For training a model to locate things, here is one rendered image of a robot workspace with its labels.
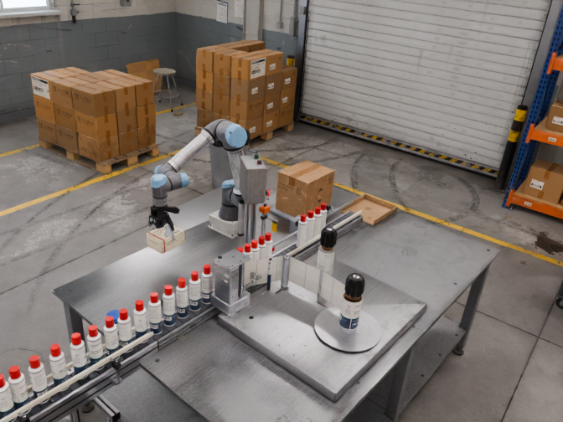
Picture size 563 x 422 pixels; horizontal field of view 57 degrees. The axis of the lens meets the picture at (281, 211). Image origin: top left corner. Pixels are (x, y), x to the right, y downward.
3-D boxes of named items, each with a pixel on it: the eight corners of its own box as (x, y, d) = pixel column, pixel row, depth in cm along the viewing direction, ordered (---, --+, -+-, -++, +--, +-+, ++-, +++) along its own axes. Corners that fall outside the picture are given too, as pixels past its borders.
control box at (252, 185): (245, 204, 253) (246, 168, 244) (239, 189, 267) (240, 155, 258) (266, 203, 255) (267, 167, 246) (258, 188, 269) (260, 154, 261)
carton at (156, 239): (162, 254, 270) (162, 241, 266) (147, 245, 276) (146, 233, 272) (184, 242, 282) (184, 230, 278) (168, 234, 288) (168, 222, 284)
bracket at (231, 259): (229, 270, 228) (230, 269, 228) (213, 260, 234) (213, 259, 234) (251, 259, 238) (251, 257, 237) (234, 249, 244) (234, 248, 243)
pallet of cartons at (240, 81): (243, 152, 653) (246, 60, 599) (193, 136, 693) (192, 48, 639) (295, 130, 743) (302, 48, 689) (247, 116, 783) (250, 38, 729)
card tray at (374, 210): (373, 225, 337) (374, 220, 335) (340, 212, 351) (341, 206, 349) (395, 211, 358) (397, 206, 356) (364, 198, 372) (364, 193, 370)
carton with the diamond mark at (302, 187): (303, 221, 332) (307, 182, 319) (275, 208, 345) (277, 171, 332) (330, 206, 353) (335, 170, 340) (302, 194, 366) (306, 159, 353)
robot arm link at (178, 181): (178, 167, 272) (159, 172, 266) (189, 174, 265) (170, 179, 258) (179, 181, 276) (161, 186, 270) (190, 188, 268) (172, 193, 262)
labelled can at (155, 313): (155, 337, 225) (152, 299, 215) (147, 331, 228) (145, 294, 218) (164, 331, 228) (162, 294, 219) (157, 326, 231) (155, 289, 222)
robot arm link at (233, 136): (247, 198, 312) (230, 115, 281) (262, 208, 302) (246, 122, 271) (231, 208, 307) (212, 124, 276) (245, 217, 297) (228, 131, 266)
